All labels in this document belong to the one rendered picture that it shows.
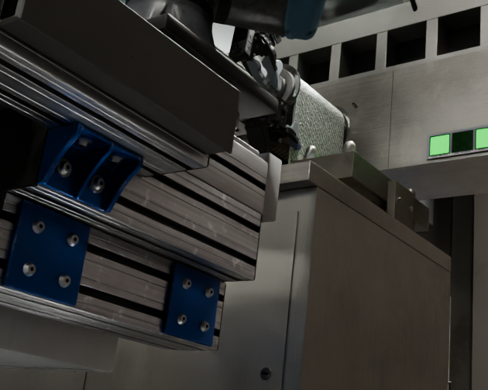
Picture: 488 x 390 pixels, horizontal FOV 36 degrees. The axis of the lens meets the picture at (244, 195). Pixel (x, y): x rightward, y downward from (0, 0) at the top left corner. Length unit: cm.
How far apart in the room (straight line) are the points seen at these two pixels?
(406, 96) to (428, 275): 55
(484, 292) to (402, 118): 523
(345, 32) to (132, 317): 160
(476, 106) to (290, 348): 93
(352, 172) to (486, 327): 558
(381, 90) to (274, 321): 98
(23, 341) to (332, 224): 71
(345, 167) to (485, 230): 577
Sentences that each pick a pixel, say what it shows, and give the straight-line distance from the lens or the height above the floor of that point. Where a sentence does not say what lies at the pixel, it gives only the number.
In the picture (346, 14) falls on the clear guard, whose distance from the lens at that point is 236.
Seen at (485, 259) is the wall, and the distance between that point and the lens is 729.
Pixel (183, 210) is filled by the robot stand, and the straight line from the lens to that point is 86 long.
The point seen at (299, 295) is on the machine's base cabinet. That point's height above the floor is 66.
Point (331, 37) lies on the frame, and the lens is 234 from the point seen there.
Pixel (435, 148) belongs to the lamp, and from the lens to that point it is 198.
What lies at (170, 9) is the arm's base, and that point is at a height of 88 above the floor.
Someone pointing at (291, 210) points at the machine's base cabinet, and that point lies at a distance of 139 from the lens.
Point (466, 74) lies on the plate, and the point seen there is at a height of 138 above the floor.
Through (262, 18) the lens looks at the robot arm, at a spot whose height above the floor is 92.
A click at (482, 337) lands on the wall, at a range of 714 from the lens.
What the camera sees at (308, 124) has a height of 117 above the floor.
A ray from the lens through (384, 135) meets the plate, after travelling 208.
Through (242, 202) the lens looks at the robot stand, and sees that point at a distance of 95.
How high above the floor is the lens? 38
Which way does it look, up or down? 19 degrees up
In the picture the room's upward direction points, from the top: 7 degrees clockwise
